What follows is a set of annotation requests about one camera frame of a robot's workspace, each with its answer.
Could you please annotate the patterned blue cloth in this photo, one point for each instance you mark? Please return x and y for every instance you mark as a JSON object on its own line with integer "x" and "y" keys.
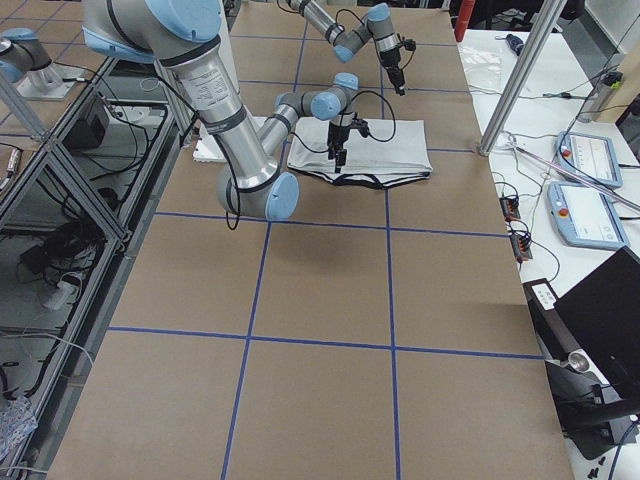
{"x": 18, "y": 421}

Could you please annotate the background silver blue robot arm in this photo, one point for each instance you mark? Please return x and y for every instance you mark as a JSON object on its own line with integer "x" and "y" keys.
{"x": 22, "y": 52}

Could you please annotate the far blue teach pendant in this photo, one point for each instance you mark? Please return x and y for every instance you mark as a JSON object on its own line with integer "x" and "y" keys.
{"x": 589, "y": 156}

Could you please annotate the black monitor stand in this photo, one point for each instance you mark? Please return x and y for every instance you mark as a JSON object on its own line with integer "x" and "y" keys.
{"x": 592, "y": 414}

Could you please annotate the blue teach pendant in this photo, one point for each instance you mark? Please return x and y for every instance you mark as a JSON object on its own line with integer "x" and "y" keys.
{"x": 584, "y": 217}
{"x": 589, "y": 156}

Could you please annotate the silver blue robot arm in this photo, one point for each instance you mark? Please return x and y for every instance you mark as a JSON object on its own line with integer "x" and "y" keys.
{"x": 348, "y": 33}
{"x": 184, "y": 37}

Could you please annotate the red fire extinguisher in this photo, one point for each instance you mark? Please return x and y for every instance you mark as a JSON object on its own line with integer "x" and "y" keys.
{"x": 465, "y": 13}

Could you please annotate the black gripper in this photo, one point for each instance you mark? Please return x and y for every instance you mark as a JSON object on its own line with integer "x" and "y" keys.
{"x": 391, "y": 62}
{"x": 336, "y": 136}

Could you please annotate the aluminium frame post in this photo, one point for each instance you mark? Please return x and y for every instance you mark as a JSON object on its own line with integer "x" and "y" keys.
{"x": 536, "y": 40}

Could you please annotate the clear plastic bag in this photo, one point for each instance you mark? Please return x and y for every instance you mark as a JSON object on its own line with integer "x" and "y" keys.
{"x": 482, "y": 68}

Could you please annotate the grey cartoon print t-shirt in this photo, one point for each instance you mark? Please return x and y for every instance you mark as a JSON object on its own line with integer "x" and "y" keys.
{"x": 400, "y": 158}

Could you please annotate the near blue teach pendant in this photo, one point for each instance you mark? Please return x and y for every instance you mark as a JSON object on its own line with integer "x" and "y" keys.
{"x": 584, "y": 217}

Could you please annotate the black laptop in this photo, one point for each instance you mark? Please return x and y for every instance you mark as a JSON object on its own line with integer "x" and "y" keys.
{"x": 602, "y": 314}

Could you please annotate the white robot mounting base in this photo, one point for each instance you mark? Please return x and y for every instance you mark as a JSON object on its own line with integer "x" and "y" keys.
{"x": 207, "y": 150}

